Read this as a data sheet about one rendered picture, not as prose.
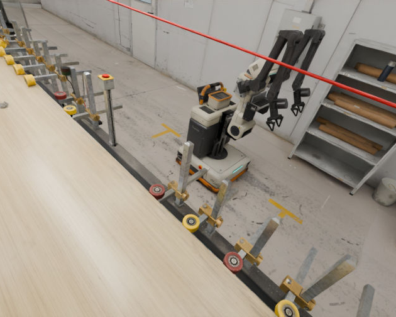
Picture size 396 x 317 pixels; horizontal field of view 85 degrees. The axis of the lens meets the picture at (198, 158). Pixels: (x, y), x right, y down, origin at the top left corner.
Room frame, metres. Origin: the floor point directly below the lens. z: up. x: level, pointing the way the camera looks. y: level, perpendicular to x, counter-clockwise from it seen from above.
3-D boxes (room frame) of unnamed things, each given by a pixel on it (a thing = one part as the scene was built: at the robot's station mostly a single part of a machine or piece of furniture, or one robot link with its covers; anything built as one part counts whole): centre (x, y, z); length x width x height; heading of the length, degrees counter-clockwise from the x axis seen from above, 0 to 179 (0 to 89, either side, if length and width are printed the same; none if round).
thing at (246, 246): (0.56, -0.33, 0.81); 0.14 x 0.06 x 0.05; 54
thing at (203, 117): (2.06, -0.11, 0.59); 0.55 x 0.34 x 0.83; 144
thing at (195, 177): (0.90, 0.06, 0.80); 0.43 x 0.03 x 0.04; 144
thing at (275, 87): (1.55, -0.43, 1.40); 0.11 x 0.06 x 0.43; 144
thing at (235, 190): (0.75, -0.14, 0.83); 0.43 x 0.03 x 0.04; 144
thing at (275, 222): (0.54, -0.35, 0.88); 0.04 x 0.04 x 0.48; 54
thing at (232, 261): (0.45, -0.23, 0.85); 0.08 x 0.08 x 0.11
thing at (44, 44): (1.85, 1.48, 0.93); 0.04 x 0.04 x 0.48; 54
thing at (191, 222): (0.59, -0.03, 0.85); 0.08 x 0.08 x 0.11
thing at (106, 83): (1.26, 0.66, 1.18); 0.07 x 0.07 x 0.08; 54
